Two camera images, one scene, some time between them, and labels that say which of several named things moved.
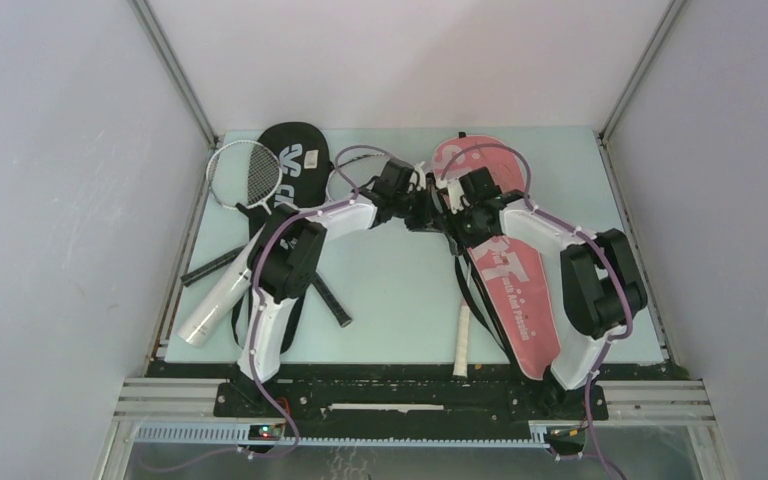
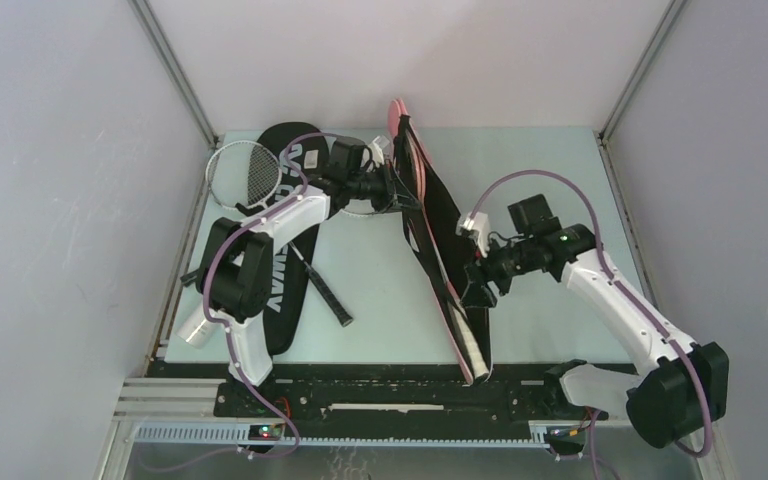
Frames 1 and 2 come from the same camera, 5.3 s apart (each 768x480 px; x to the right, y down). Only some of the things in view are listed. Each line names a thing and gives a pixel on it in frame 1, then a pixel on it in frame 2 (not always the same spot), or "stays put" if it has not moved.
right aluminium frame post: (664, 23) stays put
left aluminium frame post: (157, 36) stays put
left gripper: (427, 217) to (393, 192)
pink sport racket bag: (510, 270) to (440, 253)
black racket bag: (305, 154) stays put
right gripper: (454, 223) to (477, 293)
